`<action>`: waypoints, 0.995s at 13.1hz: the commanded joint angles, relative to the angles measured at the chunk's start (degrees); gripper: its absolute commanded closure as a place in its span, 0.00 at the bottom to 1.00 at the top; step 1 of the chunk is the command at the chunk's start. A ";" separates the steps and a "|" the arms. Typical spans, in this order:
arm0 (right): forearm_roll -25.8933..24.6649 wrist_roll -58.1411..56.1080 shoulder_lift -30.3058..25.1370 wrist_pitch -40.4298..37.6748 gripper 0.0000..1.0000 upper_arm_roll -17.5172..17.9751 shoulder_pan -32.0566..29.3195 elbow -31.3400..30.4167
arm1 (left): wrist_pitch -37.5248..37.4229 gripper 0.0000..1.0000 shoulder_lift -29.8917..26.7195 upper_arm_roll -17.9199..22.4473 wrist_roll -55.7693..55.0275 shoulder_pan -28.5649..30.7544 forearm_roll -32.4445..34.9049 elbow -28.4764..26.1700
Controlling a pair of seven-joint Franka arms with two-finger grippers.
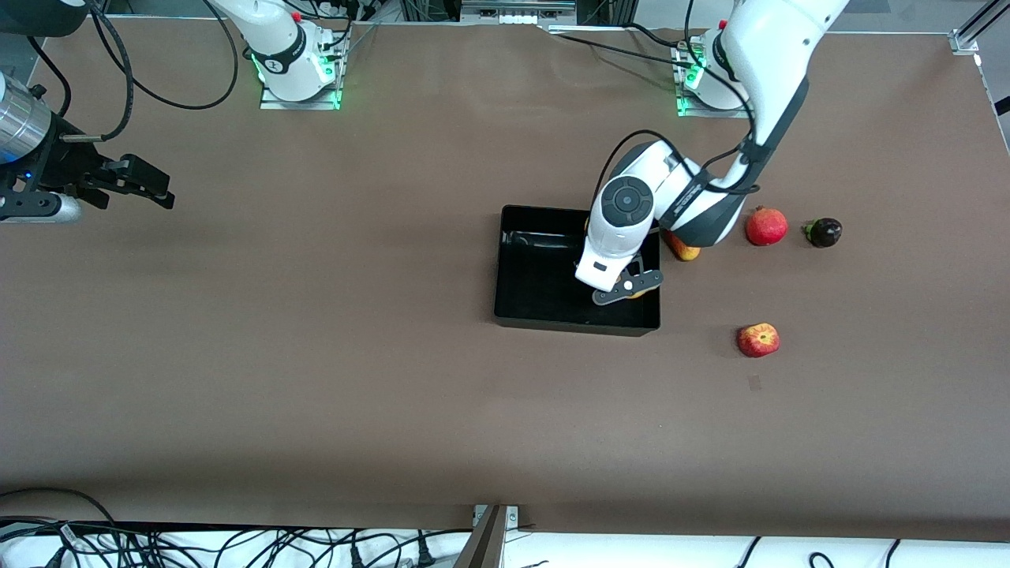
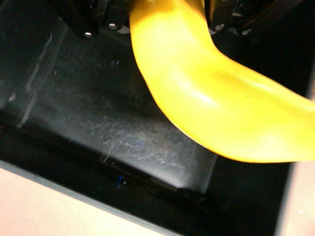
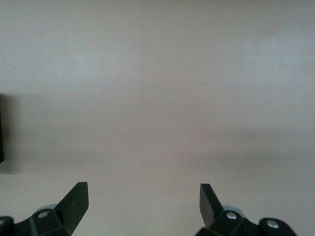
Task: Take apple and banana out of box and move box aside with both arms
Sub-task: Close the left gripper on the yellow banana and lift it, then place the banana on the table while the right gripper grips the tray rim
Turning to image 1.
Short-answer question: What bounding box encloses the black rectangular plastic box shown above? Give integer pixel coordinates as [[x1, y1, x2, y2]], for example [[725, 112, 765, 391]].
[[493, 204, 662, 338]]

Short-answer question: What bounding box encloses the table cover sheet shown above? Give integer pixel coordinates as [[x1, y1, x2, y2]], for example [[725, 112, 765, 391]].
[[0, 17, 1010, 545]]

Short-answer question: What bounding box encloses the white power strip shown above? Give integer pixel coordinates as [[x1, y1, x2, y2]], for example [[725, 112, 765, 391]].
[[462, 0, 578, 26]]

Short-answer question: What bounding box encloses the red yellow mango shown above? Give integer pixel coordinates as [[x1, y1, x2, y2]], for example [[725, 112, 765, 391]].
[[661, 229, 702, 263]]

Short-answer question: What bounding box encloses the red pomegranate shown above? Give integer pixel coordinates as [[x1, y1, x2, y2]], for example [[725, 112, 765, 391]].
[[746, 206, 789, 247]]

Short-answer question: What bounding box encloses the red apple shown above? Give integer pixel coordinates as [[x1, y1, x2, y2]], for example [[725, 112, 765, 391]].
[[737, 323, 781, 359]]

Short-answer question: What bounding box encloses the black right arm gripper cable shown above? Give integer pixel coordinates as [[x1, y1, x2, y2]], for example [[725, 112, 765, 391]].
[[32, 0, 137, 144]]

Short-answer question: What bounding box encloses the black arm gripper cable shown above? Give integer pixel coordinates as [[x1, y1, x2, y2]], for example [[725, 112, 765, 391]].
[[32, 0, 137, 144], [592, 130, 763, 231]]

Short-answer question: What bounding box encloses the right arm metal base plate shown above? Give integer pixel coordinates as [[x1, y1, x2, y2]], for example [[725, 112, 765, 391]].
[[259, 77, 343, 111]]

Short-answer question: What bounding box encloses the black right arm base cable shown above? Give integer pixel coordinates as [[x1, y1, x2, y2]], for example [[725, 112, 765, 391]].
[[101, 0, 240, 110]]

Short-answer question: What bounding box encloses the black curved cable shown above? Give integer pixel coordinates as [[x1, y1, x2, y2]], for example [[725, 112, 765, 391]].
[[0, 487, 119, 526]]

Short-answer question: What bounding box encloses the black cable on table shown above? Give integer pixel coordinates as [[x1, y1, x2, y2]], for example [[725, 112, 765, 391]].
[[551, 24, 697, 69]]

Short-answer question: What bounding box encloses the black left arm gripper cable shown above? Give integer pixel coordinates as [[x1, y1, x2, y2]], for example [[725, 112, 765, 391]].
[[592, 130, 763, 231]]

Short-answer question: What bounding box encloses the dark upright post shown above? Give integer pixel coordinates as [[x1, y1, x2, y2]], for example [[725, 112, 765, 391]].
[[454, 505, 507, 568]]

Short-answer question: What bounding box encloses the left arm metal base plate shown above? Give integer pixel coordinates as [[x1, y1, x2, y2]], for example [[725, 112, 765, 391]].
[[676, 46, 760, 119]]

